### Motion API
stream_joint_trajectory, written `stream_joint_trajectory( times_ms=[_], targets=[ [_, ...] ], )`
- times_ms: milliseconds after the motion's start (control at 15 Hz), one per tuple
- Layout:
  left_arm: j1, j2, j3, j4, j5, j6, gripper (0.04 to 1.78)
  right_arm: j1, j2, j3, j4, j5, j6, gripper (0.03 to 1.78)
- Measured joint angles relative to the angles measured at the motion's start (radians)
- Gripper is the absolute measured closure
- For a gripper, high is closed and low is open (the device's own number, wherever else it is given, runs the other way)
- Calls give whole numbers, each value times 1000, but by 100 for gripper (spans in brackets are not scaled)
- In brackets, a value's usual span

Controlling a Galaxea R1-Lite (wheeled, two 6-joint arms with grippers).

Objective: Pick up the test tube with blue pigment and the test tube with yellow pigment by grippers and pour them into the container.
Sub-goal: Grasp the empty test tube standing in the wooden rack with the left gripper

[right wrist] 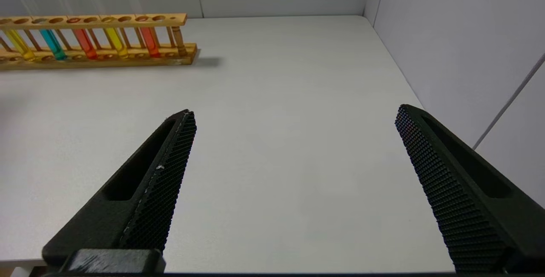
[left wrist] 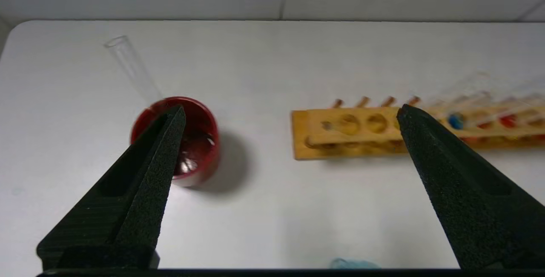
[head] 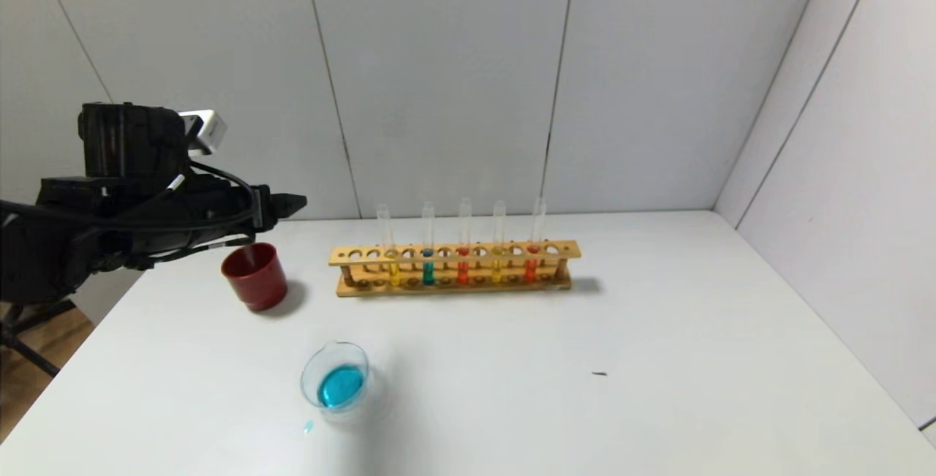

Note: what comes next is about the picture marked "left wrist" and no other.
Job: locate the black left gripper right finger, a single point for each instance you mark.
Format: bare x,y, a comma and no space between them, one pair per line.
477,200

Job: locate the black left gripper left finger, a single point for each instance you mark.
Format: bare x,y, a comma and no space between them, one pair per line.
127,209

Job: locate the red pigment glass test tube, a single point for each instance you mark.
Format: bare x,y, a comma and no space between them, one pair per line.
507,120

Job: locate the wooden test tube rack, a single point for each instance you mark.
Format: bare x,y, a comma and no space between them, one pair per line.
323,141

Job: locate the red cup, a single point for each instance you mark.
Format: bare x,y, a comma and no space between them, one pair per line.
200,141

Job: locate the clear glass dish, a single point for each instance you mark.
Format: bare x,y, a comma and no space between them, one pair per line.
353,264

